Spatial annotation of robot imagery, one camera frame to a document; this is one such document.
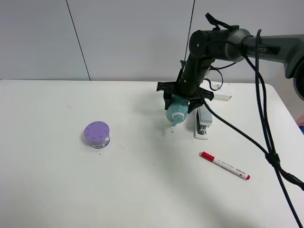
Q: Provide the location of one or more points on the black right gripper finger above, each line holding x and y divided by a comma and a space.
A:
167, 96

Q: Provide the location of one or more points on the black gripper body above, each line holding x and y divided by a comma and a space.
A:
189, 79

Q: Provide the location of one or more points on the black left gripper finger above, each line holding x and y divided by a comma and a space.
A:
193, 104

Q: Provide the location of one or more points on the teal pencil sharpener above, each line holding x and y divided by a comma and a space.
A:
177, 111

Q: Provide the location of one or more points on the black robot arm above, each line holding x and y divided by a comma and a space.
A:
231, 43

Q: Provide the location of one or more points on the grey white stapler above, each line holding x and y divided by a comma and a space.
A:
203, 120

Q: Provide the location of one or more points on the white staples box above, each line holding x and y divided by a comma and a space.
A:
221, 91

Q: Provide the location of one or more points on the red white marker pen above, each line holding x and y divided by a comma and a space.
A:
224, 165

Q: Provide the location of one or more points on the purple lidded round jar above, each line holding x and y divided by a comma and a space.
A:
97, 134

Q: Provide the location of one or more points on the blue object at edge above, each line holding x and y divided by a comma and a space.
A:
300, 123

